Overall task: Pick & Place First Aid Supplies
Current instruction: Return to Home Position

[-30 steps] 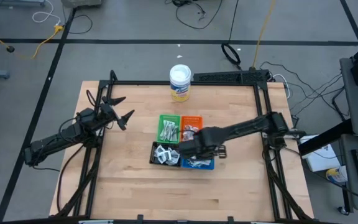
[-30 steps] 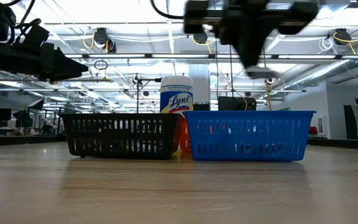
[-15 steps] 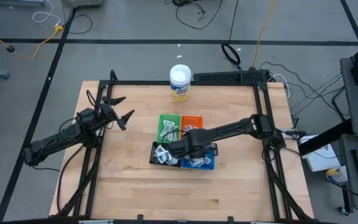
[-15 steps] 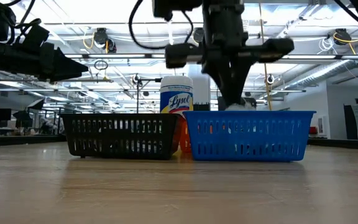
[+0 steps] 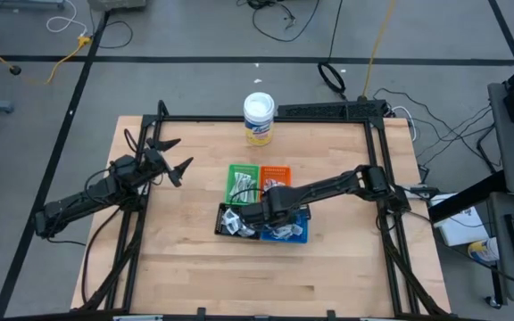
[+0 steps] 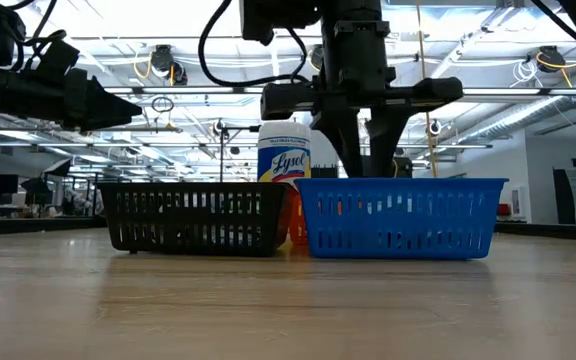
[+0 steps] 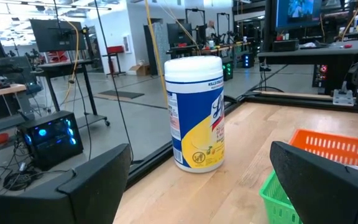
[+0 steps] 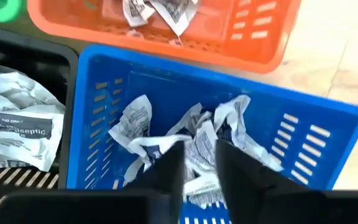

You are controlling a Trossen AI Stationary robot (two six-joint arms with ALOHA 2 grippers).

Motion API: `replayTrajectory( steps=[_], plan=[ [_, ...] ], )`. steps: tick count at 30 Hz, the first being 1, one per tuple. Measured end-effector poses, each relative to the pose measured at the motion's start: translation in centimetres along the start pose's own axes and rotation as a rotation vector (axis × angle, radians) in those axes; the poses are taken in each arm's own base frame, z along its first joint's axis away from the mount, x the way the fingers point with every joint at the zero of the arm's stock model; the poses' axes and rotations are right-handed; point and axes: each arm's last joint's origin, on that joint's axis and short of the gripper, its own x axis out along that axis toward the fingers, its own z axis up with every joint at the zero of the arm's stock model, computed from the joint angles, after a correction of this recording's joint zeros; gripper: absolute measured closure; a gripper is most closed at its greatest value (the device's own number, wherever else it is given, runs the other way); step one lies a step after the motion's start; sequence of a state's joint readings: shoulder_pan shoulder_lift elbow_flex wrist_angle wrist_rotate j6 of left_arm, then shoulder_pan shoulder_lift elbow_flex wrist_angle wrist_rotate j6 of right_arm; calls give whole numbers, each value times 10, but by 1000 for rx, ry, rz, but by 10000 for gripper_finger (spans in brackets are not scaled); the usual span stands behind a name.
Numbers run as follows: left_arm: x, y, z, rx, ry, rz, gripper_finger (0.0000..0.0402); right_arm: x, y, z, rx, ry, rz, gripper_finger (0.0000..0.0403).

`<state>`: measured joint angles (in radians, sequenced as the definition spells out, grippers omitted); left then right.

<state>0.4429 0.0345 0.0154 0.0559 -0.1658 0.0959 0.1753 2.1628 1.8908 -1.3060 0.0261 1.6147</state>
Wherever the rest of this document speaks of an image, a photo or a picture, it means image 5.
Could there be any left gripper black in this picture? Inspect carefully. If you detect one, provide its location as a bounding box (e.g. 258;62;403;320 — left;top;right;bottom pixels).
137;137;195;188

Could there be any black perforated panel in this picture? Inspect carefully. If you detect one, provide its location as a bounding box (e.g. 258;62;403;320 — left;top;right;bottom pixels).
276;98;388;120

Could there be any thin yellow cable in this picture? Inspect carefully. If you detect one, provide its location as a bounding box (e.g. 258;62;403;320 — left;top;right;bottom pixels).
0;31;92;86

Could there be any grey equipment case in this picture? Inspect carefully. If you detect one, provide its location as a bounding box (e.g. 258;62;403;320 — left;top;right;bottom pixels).
86;0;147;12

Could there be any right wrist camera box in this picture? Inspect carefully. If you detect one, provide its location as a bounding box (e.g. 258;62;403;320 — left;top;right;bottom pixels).
238;202;267;226

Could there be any black right camera cable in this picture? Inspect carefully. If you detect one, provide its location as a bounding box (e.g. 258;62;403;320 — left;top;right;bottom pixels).
228;186;267;206

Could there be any orange plastic basket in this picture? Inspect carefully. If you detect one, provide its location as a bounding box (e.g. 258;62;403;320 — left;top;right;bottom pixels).
259;165;293;193

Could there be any blue plastic basket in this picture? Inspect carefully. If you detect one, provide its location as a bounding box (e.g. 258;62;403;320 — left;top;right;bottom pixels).
260;206;311;245

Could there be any white yellow container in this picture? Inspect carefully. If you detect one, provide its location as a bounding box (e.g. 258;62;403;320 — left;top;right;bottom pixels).
467;237;501;264

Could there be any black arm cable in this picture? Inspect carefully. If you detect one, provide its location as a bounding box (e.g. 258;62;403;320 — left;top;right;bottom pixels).
80;207;124;309

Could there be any thick black hanging cable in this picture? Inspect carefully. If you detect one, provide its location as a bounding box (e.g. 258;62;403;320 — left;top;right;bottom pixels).
317;0;347;100

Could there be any white floor cable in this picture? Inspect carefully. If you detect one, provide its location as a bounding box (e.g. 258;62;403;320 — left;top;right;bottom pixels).
45;0;89;37
390;104;419;142

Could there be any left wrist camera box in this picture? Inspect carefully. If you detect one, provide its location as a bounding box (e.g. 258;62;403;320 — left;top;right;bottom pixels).
112;154;140;177

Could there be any green plastic basket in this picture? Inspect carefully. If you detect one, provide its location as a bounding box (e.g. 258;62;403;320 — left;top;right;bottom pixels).
224;163;261;207

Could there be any black camera cable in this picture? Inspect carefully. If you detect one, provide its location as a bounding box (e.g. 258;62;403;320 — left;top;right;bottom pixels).
123;128;142;156
228;186;267;206

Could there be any black aluminium table frame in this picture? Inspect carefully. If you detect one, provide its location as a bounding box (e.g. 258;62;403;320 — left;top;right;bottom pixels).
71;98;453;321

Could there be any Lysol wipes canister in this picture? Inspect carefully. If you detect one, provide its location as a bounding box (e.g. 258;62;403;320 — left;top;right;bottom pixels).
243;91;276;147

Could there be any white box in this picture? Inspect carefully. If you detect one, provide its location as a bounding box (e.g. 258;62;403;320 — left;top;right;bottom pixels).
430;192;490;247

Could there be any black left camera cable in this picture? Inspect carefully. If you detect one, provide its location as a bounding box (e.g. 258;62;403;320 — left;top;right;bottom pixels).
123;128;142;156

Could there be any black floor cable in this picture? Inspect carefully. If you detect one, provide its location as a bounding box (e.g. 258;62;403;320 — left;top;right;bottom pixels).
237;0;321;44
371;86;495;175
87;0;134;50

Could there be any black plastic basket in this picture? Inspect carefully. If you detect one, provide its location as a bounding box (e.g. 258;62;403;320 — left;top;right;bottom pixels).
213;202;262;241

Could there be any yellow hanging cable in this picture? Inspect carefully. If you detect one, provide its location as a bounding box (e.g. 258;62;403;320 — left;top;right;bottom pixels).
361;0;397;98

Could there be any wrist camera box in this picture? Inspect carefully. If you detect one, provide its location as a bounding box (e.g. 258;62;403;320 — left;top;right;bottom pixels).
238;202;267;226
112;154;140;177

